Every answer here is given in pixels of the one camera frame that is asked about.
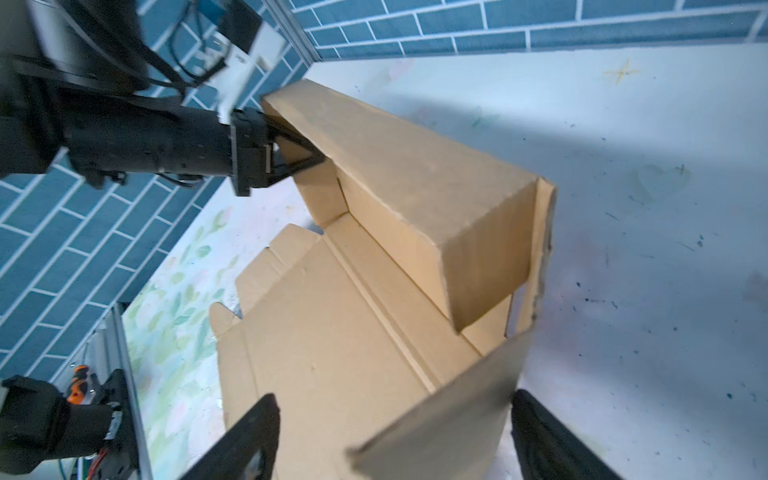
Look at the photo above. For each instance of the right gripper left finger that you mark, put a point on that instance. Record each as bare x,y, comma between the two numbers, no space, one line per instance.
248,450

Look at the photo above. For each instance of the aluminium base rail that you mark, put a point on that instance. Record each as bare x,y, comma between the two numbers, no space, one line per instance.
102,362

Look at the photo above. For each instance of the brown cardboard box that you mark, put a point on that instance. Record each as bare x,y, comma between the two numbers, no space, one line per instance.
393,338

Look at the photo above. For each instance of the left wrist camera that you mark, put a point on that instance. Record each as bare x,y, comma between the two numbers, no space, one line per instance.
242,44

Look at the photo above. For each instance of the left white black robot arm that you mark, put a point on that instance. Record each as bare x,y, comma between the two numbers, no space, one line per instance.
76,77

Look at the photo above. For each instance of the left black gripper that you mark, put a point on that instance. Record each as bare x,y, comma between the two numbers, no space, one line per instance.
109,140

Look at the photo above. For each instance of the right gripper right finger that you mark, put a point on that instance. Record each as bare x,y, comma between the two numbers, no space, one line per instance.
546,448

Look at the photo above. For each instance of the orange black screwdriver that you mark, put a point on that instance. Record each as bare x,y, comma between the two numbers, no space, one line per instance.
78,387

